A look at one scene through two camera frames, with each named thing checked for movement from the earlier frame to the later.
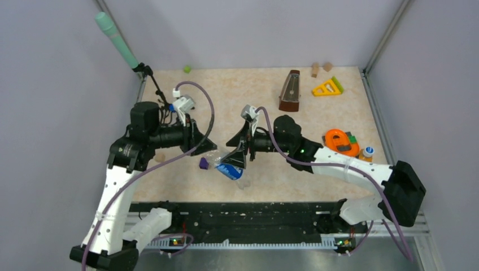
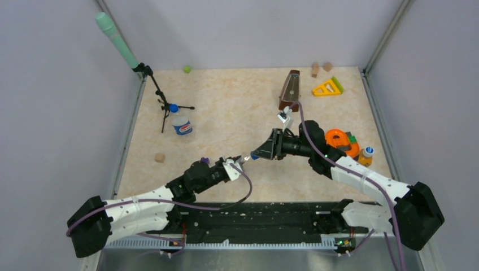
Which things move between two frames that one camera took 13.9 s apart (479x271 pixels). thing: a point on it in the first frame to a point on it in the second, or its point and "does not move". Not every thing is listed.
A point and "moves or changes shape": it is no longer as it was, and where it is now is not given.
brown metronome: (290, 95) does not move
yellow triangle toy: (331, 87) does not move
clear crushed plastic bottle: (228, 170) moves or changes shape
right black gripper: (244, 138) to (273, 145)
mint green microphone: (109, 28) does not move
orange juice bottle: (366, 154) does not move
